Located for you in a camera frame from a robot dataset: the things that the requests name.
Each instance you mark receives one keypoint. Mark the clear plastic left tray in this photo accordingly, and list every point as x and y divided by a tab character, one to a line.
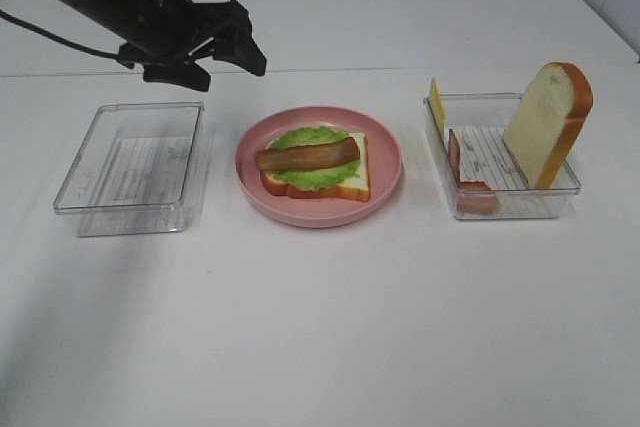
140	169

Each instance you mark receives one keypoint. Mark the pink round plate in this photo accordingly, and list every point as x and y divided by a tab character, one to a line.
384	162

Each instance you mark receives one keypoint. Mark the clear plastic right tray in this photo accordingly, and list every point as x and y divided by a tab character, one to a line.
478	121

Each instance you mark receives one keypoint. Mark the yellow cheese slice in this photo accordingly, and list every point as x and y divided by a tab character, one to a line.
437	107

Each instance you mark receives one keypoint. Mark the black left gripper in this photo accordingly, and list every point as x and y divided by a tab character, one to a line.
165	34

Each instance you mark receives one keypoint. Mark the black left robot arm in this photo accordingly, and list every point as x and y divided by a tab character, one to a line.
110	14

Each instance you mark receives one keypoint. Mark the bread slice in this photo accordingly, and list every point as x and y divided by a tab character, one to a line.
335	192
549	118

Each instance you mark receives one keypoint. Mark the bacon strip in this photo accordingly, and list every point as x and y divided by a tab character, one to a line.
308	157
474	197

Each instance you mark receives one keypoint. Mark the clear plastic tray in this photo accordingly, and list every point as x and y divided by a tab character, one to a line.
478	121
140	169

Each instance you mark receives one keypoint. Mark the green lettuce leaf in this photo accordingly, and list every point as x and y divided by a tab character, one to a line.
349	175

